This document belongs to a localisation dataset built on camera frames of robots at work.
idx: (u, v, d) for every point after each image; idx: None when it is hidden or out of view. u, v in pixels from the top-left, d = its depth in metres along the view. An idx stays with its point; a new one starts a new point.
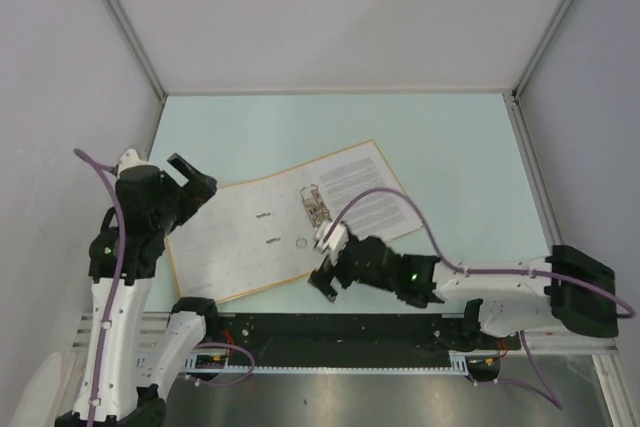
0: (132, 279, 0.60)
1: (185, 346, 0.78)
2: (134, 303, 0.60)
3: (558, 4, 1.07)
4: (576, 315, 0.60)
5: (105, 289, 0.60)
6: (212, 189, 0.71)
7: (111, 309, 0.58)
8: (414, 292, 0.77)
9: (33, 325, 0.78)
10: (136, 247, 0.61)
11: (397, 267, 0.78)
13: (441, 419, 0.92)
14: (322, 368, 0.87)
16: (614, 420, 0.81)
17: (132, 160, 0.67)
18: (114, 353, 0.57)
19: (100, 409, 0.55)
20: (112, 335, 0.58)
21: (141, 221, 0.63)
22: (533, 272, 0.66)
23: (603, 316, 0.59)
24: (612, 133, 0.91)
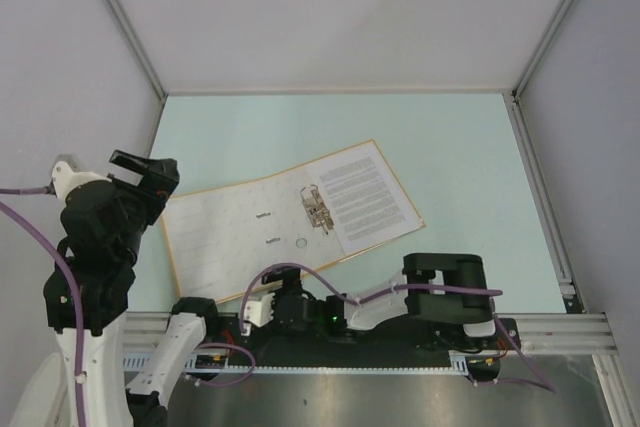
0: (99, 328, 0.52)
1: (183, 353, 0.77)
2: (106, 347, 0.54)
3: (558, 4, 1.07)
4: (434, 316, 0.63)
5: (70, 338, 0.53)
6: (172, 179, 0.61)
7: (82, 362, 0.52)
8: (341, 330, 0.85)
9: (33, 325, 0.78)
10: (97, 293, 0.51)
11: (320, 311, 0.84)
13: (441, 420, 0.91)
14: (321, 369, 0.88)
16: (614, 420, 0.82)
17: (64, 176, 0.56)
18: (95, 405, 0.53)
19: None
20: (89, 388, 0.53)
21: (100, 256, 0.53)
22: (393, 287, 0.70)
23: (465, 306, 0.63)
24: (612, 134, 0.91)
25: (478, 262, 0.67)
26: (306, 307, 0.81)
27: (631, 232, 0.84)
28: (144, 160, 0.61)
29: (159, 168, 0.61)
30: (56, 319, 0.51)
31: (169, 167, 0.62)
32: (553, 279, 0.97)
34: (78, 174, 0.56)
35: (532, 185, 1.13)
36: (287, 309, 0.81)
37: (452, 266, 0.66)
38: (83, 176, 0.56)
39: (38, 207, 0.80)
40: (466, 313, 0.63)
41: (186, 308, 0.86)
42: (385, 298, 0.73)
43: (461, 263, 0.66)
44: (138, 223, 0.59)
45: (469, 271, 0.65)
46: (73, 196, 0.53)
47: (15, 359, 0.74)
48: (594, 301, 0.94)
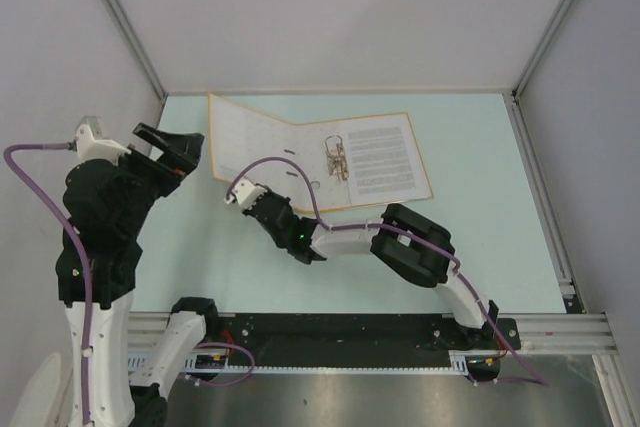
0: (108, 302, 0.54)
1: (189, 337, 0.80)
2: (114, 323, 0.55)
3: (558, 6, 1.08)
4: (391, 259, 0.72)
5: (78, 313, 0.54)
6: (193, 162, 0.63)
7: (89, 337, 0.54)
8: (301, 248, 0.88)
9: (38, 321, 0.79)
10: (108, 267, 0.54)
11: (291, 224, 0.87)
13: (441, 420, 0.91)
14: (321, 369, 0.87)
16: (614, 421, 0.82)
17: (86, 141, 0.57)
18: (99, 382, 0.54)
19: None
20: (94, 363, 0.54)
21: (108, 235, 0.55)
22: (368, 222, 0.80)
23: (419, 263, 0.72)
24: (611, 133, 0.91)
25: (447, 236, 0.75)
26: (282, 214, 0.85)
27: (631, 231, 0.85)
28: (166, 139, 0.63)
29: (180, 150, 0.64)
30: (66, 294, 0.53)
31: (192, 149, 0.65)
32: (553, 279, 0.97)
34: (99, 145, 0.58)
35: (532, 185, 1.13)
36: (266, 208, 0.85)
37: (423, 229, 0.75)
38: (104, 144, 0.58)
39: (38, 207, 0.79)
40: (419, 269, 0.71)
41: (186, 307, 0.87)
42: (355, 231, 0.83)
43: (432, 230, 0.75)
44: (147, 201, 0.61)
45: (438, 238, 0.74)
46: (73, 175, 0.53)
47: (20, 354, 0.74)
48: (594, 301, 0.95)
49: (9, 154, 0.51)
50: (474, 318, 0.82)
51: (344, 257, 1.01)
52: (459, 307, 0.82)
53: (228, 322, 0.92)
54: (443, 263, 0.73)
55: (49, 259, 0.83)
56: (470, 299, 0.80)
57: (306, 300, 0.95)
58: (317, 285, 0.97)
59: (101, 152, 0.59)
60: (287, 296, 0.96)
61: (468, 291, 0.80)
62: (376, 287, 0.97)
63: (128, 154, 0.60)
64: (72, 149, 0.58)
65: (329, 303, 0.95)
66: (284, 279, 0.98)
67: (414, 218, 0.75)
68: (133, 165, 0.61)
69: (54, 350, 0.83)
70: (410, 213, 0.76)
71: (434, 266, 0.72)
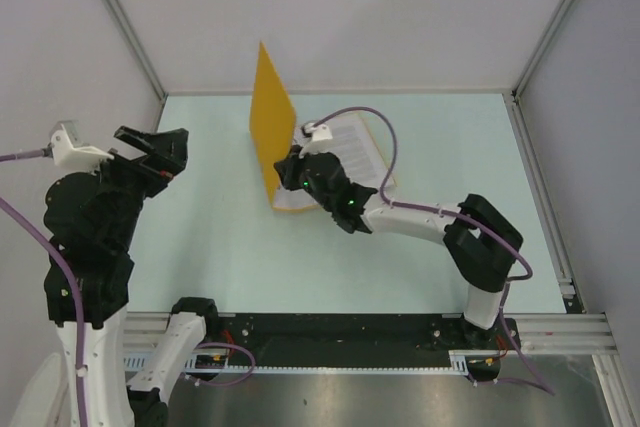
0: (101, 321, 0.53)
1: (186, 344, 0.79)
2: (107, 341, 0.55)
3: (558, 5, 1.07)
4: (458, 249, 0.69)
5: (71, 333, 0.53)
6: (181, 166, 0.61)
7: (83, 356, 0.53)
8: (347, 215, 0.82)
9: (38, 322, 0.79)
10: (98, 288, 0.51)
11: (341, 188, 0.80)
13: (440, 420, 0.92)
14: (322, 368, 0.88)
16: (614, 420, 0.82)
17: (60, 149, 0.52)
18: (96, 400, 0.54)
19: None
20: (90, 380, 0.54)
21: (95, 251, 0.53)
22: (441, 209, 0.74)
23: (487, 260, 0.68)
24: (611, 132, 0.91)
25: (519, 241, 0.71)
26: (336, 173, 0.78)
27: (631, 230, 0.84)
28: (149, 140, 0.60)
29: (166, 151, 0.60)
30: (57, 313, 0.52)
31: (180, 149, 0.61)
32: (553, 280, 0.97)
34: (77, 152, 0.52)
35: (532, 185, 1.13)
36: (320, 164, 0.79)
37: (498, 229, 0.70)
38: (86, 151, 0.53)
39: (37, 207, 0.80)
40: (484, 265, 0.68)
41: (186, 306, 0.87)
42: (422, 214, 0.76)
43: (507, 232, 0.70)
44: (135, 204, 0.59)
45: (514, 240, 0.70)
46: (53, 193, 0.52)
47: (19, 355, 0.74)
48: (594, 301, 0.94)
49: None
50: (485, 316, 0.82)
51: (344, 256, 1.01)
52: (473, 302, 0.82)
53: (228, 322, 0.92)
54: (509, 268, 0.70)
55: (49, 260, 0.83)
56: (496, 303, 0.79)
57: (306, 301, 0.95)
58: (317, 285, 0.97)
59: (79, 157, 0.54)
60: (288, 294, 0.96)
61: (497, 300, 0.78)
62: (376, 287, 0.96)
63: (110, 159, 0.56)
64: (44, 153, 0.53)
65: (329, 303, 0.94)
66: (284, 279, 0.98)
67: (491, 213, 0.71)
68: (116, 168, 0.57)
69: (54, 350, 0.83)
70: (489, 207, 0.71)
71: (500, 267, 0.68)
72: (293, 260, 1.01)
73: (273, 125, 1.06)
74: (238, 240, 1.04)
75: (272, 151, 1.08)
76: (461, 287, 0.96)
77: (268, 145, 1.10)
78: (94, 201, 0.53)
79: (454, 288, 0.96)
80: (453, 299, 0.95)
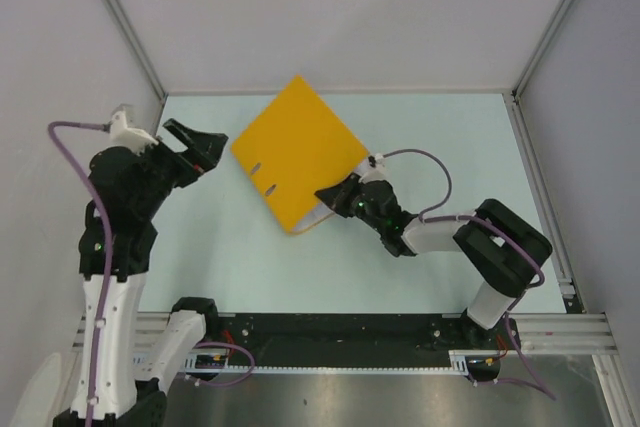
0: (125, 275, 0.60)
1: (185, 341, 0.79)
2: (126, 300, 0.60)
3: (558, 6, 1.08)
4: (475, 253, 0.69)
5: (96, 286, 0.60)
6: (213, 163, 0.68)
7: (104, 308, 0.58)
8: (393, 239, 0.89)
9: (40, 322, 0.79)
10: (128, 245, 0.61)
11: (393, 213, 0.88)
13: (440, 420, 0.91)
14: (322, 368, 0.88)
16: (614, 420, 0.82)
17: (118, 124, 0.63)
18: (107, 356, 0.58)
19: (98, 408, 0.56)
20: (106, 333, 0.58)
21: (126, 215, 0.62)
22: (458, 214, 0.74)
23: (507, 265, 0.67)
24: (610, 132, 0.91)
25: (545, 247, 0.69)
26: (391, 201, 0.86)
27: (631, 230, 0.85)
28: (191, 136, 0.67)
29: (204, 149, 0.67)
30: (86, 266, 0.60)
31: (215, 149, 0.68)
32: (553, 280, 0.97)
34: (128, 131, 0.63)
35: (532, 185, 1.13)
36: (375, 190, 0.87)
37: (519, 232, 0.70)
38: (134, 134, 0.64)
39: (39, 207, 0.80)
40: (504, 270, 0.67)
41: (186, 306, 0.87)
42: (445, 222, 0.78)
43: (529, 236, 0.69)
44: (166, 189, 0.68)
45: (535, 244, 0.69)
46: (96, 161, 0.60)
47: (20, 355, 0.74)
48: (594, 301, 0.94)
49: (53, 127, 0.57)
50: (488, 317, 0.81)
51: (345, 256, 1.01)
52: (482, 299, 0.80)
53: (228, 322, 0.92)
54: (530, 271, 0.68)
55: (51, 260, 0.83)
56: (505, 306, 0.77)
57: (306, 300, 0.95)
58: (317, 285, 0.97)
59: (129, 137, 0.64)
60: (288, 295, 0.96)
61: (505, 304, 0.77)
62: (376, 286, 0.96)
63: (155, 145, 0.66)
64: (103, 130, 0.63)
65: (328, 303, 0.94)
66: (285, 278, 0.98)
67: (508, 218, 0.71)
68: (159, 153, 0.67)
69: (54, 350, 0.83)
70: (506, 212, 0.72)
71: (522, 272, 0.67)
72: (293, 261, 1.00)
73: (304, 154, 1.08)
74: (239, 240, 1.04)
75: (290, 180, 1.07)
76: (462, 287, 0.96)
77: (280, 171, 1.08)
78: (131, 170, 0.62)
79: (454, 289, 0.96)
80: (453, 298, 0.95)
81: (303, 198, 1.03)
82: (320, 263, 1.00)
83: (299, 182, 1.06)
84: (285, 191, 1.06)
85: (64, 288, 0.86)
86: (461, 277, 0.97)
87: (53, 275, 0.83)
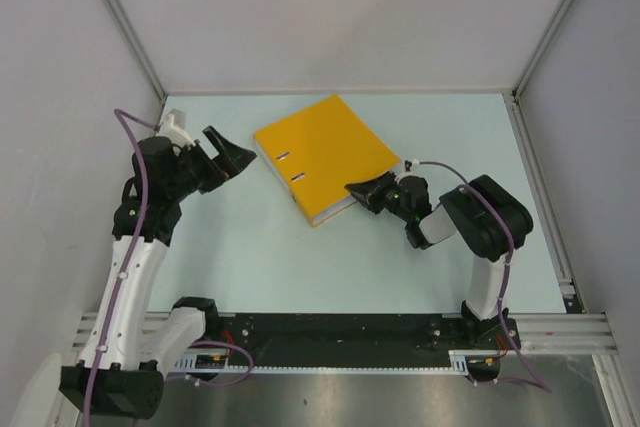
0: (151, 237, 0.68)
1: (186, 332, 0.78)
2: (148, 261, 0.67)
3: (558, 6, 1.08)
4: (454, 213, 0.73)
5: (124, 245, 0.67)
6: (237, 169, 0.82)
7: (128, 262, 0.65)
8: (415, 231, 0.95)
9: (40, 322, 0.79)
10: (157, 216, 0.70)
11: (421, 208, 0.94)
13: (441, 420, 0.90)
14: (322, 368, 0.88)
16: (614, 420, 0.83)
17: (167, 125, 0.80)
18: (123, 308, 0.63)
19: (106, 356, 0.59)
20: (126, 286, 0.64)
21: (158, 190, 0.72)
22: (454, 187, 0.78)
23: (479, 223, 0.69)
24: (611, 132, 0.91)
25: (526, 218, 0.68)
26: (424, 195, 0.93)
27: (631, 230, 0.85)
28: (224, 144, 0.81)
29: (233, 157, 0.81)
30: (119, 227, 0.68)
31: (242, 159, 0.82)
32: (553, 280, 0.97)
34: (175, 130, 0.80)
35: (532, 185, 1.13)
36: (411, 183, 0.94)
37: (498, 199, 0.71)
38: (177, 132, 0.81)
39: (39, 207, 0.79)
40: (474, 228, 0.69)
41: (187, 304, 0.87)
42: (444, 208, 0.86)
43: (508, 204, 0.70)
44: (193, 184, 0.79)
45: (516, 215, 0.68)
46: (143, 143, 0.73)
47: (20, 355, 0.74)
48: (594, 301, 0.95)
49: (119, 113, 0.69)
50: (483, 306, 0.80)
51: (345, 256, 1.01)
52: (475, 283, 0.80)
53: (228, 322, 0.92)
54: (501, 233, 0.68)
55: (51, 261, 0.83)
56: (494, 291, 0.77)
57: (306, 300, 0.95)
58: (317, 285, 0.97)
59: (176, 136, 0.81)
60: (289, 295, 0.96)
61: (497, 285, 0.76)
62: (376, 286, 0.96)
63: (193, 148, 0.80)
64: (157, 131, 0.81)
65: (328, 303, 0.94)
66: (285, 278, 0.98)
67: (497, 188, 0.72)
68: (195, 155, 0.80)
69: (55, 349, 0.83)
70: (496, 184, 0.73)
71: (495, 235, 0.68)
72: (294, 261, 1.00)
73: (339, 154, 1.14)
74: (238, 240, 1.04)
75: (322, 173, 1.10)
76: (462, 287, 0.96)
77: (311, 165, 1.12)
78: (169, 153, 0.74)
79: (454, 289, 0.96)
80: (453, 298, 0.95)
81: (335, 190, 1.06)
82: (320, 263, 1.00)
83: (332, 177, 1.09)
84: (316, 181, 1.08)
85: (64, 289, 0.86)
86: (461, 277, 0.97)
87: (53, 275, 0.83)
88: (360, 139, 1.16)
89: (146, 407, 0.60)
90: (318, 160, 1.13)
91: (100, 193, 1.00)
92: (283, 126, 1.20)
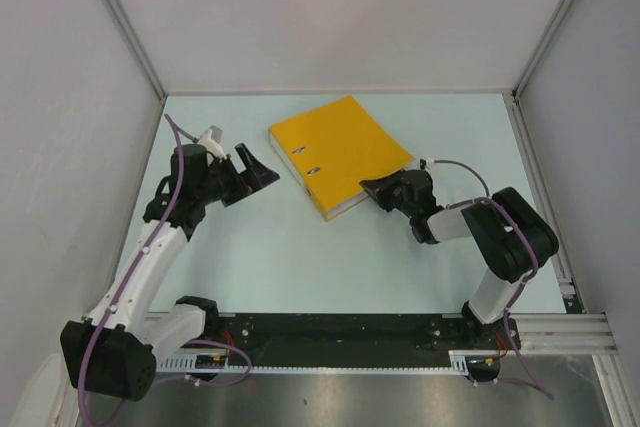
0: (176, 225, 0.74)
1: (186, 321, 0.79)
2: (169, 243, 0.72)
3: (558, 5, 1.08)
4: (478, 230, 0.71)
5: (150, 226, 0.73)
6: (258, 183, 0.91)
7: (153, 238, 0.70)
8: (421, 225, 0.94)
9: (41, 322, 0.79)
10: (185, 212, 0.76)
11: (425, 202, 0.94)
13: (441, 420, 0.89)
14: (322, 368, 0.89)
16: (614, 420, 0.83)
17: (207, 138, 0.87)
18: (139, 278, 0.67)
19: (113, 317, 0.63)
20: (146, 259, 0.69)
21: (187, 189, 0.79)
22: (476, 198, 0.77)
23: (505, 244, 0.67)
24: (611, 131, 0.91)
25: (553, 243, 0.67)
26: (425, 188, 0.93)
27: (631, 229, 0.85)
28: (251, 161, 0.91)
29: (259, 174, 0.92)
30: (149, 212, 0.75)
31: (266, 177, 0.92)
32: (552, 280, 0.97)
34: (212, 143, 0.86)
35: (532, 185, 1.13)
36: (414, 176, 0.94)
37: (527, 220, 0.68)
38: (212, 143, 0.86)
39: (39, 207, 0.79)
40: (498, 249, 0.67)
41: (189, 302, 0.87)
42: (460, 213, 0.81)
43: (537, 227, 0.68)
44: (219, 193, 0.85)
45: (543, 237, 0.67)
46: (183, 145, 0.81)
47: (20, 355, 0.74)
48: (594, 300, 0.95)
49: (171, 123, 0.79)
50: (488, 312, 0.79)
51: (346, 255, 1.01)
52: (482, 290, 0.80)
53: (228, 322, 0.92)
54: (526, 256, 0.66)
55: (51, 261, 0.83)
56: (504, 301, 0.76)
57: (306, 299, 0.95)
58: (318, 285, 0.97)
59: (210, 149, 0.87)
60: (290, 295, 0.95)
61: (506, 299, 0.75)
62: (376, 287, 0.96)
63: (224, 161, 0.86)
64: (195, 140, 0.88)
65: (328, 303, 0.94)
66: (285, 279, 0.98)
67: (523, 206, 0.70)
68: (226, 168, 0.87)
69: (54, 349, 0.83)
70: (523, 202, 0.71)
71: (519, 257, 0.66)
72: (294, 260, 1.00)
73: (358, 153, 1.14)
74: (238, 239, 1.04)
75: (339, 170, 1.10)
76: (462, 287, 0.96)
77: (329, 161, 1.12)
78: (204, 157, 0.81)
79: (454, 289, 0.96)
80: (453, 298, 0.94)
81: (350, 188, 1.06)
82: (319, 263, 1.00)
83: (348, 175, 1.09)
84: (332, 177, 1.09)
85: (65, 288, 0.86)
86: (462, 278, 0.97)
87: (54, 275, 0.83)
88: (381, 139, 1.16)
89: (133, 389, 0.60)
90: (337, 158, 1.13)
91: (101, 193, 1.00)
92: (297, 125, 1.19)
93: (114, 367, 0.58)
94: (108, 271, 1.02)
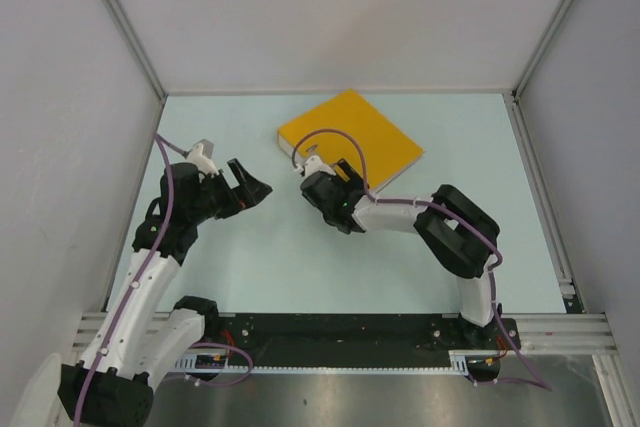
0: (168, 252, 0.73)
1: (183, 339, 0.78)
2: (160, 274, 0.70)
3: (559, 4, 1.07)
4: (433, 238, 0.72)
5: (141, 257, 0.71)
6: (254, 201, 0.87)
7: (142, 273, 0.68)
8: (342, 218, 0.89)
9: (41, 323, 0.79)
10: (176, 237, 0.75)
11: (334, 195, 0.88)
13: (441, 420, 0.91)
14: (322, 368, 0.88)
16: (614, 420, 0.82)
17: (197, 152, 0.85)
18: (130, 316, 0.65)
19: (105, 359, 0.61)
20: (136, 295, 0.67)
21: (178, 212, 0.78)
22: (415, 200, 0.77)
23: (465, 249, 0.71)
24: (612, 131, 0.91)
25: (494, 230, 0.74)
26: (328, 185, 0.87)
27: (631, 229, 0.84)
28: (245, 177, 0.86)
29: (251, 190, 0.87)
30: (138, 238, 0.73)
31: (259, 192, 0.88)
32: (553, 280, 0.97)
34: (204, 158, 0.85)
35: (532, 185, 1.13)
36: (312, 181, 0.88)
37: (474, 217, 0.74)
38: (203, 159, 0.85)
39: (39, 207, 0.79)
40: (460, 255, 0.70)
41: (188, 305, 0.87)
42: (400, 207, 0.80)
43: (481, 220, 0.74)
44: (211, 210, 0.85)
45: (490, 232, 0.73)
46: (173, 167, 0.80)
47: (21, 356, 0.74)
48: (594, 301, 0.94)
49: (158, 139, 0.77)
50: (481, 311, 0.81)
51: (347, 255, 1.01)
52: (465, 297, 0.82)
53: (228, 322, 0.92)
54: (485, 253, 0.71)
55: (51, 261, 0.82)
56: (486, 295, 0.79)
57: (306, 300, 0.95)
58: (318, 289, 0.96)
59: (202, 163, 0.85)
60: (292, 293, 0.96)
61: (485, 293, 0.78)
62: (377, 288, 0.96)
63: (215, 176, 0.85)
64: (186, 156, 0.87)
65: (329, 304, 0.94)
66: (287, 280, 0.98)
67: (465, 204, 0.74)
68: (218, 183, 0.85)
69: (54, 350, 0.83)
70: (463, 199, 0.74)
71: (480, 256, 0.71)
72: (295, 261, 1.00)
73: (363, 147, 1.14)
74: (238, 243, 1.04)
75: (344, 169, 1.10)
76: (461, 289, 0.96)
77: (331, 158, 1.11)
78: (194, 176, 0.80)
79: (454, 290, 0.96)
80: (453, 300, 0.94)
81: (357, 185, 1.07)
82: (320, 264, 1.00)
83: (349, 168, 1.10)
84: None
85: (64, 289, 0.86)
86: None
87: (54, 276, 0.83)
88: (385, 138, 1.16)
89: (131, 420, 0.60)
90: (343, 151, 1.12)
91: (101, 193, 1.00)
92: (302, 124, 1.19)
93: (107, 406, 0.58)
94: (108, 272, 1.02)
